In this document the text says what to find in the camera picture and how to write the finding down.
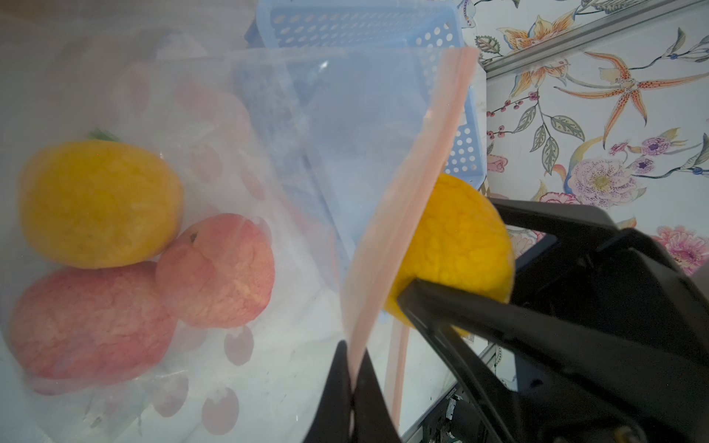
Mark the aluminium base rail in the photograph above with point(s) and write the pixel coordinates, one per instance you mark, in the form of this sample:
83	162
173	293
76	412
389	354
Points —
436	408

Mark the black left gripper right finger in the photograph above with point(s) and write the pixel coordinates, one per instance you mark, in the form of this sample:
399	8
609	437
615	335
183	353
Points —
372	421

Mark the light blue perforated basket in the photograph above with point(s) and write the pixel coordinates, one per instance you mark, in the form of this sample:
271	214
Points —
338	92

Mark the yellow red peach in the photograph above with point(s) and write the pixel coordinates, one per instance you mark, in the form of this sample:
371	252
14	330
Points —
460	242
95	204

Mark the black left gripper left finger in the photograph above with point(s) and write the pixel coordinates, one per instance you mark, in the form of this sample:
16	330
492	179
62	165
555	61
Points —
331	423

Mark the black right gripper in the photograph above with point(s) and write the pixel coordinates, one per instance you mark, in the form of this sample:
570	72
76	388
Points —
619	335

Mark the clear pink bag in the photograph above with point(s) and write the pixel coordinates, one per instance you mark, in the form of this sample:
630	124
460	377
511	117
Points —
261	382

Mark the pink peach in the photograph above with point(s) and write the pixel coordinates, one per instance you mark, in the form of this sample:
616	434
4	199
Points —
91	326

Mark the aluminium right corner post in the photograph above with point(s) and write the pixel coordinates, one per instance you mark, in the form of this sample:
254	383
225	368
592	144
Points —
623	19

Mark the yellow red peach front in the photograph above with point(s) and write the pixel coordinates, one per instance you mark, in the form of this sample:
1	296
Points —
460	242

